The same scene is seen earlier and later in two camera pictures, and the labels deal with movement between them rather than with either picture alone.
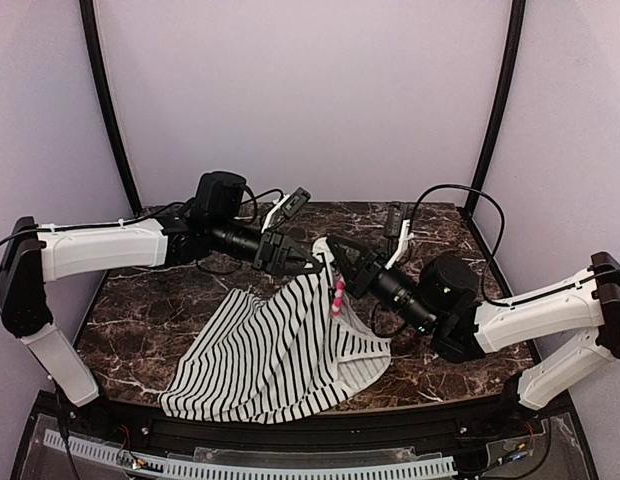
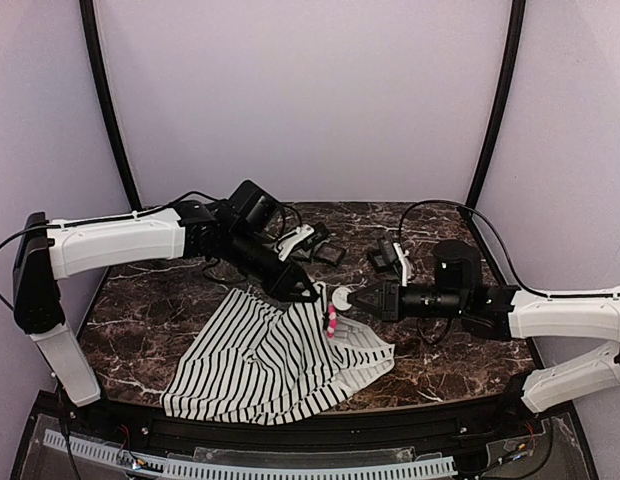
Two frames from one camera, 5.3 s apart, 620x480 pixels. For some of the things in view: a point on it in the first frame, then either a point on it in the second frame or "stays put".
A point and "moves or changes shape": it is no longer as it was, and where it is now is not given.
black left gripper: [269, 250] → [282, 278]
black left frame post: [95, 46] stays put
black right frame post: [508, 68] stays put
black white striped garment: [278, 356] moves or changes shape
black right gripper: [365, 275] → [393, 300]
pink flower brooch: [338, 297] → [333, 321]
